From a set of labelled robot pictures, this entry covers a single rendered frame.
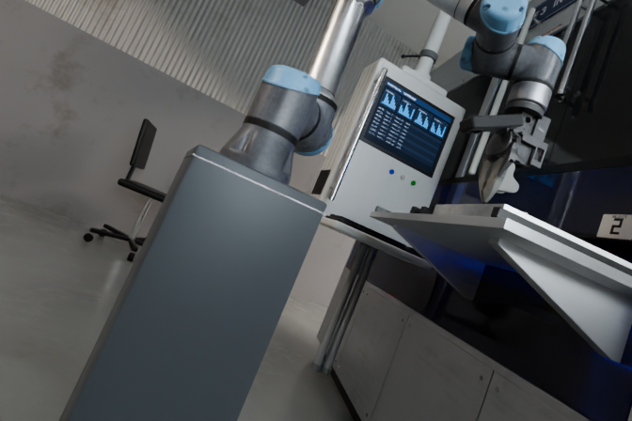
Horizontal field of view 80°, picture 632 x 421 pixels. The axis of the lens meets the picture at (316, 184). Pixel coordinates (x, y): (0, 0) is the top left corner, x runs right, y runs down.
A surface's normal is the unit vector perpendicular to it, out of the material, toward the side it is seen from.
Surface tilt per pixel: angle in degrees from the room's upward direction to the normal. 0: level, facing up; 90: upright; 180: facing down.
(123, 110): 90
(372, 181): 90
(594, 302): 90
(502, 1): 90
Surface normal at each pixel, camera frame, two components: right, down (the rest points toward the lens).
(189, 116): 0.38, 0.04
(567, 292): 0.18, -0.05
